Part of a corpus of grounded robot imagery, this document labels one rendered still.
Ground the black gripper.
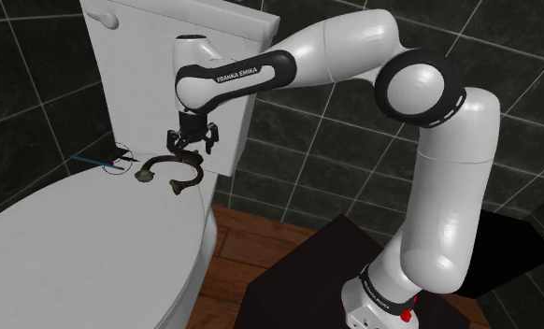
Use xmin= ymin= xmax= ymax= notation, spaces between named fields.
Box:
xmin=165 ymin=110 xmax=221 ymax=155

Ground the white toilet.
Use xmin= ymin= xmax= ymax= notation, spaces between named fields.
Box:
xmin=0 ymin=0 xmax=281 ymax=329

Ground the blue pen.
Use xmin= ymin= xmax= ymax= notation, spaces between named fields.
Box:
xmin=70 ymin=155 xmax=126 ymax=172

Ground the dark robot stand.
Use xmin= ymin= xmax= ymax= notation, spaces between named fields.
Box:
xmin=233 ymin=212 xmax=482 ymax=329

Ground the brown curved horseshoe-shaped object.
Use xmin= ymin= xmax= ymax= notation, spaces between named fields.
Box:
xmin=134 ymin=152 xmax=206 ymax=196

